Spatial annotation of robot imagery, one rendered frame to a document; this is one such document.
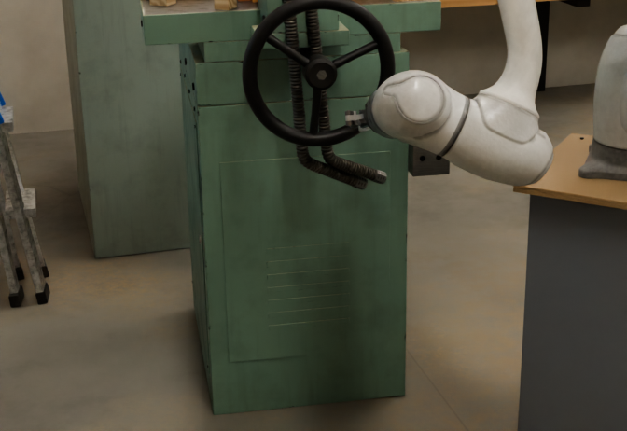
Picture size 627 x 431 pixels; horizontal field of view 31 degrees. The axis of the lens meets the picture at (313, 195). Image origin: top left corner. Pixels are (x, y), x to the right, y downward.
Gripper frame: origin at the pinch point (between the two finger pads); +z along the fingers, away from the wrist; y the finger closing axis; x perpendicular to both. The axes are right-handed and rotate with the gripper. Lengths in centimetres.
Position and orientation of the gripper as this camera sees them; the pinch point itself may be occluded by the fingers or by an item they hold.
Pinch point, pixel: (366, 121)
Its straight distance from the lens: 206.4
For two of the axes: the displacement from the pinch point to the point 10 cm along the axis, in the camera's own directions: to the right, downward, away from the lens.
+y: -9.8, 0.7, -1.6
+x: 0.7, 10.0, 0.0
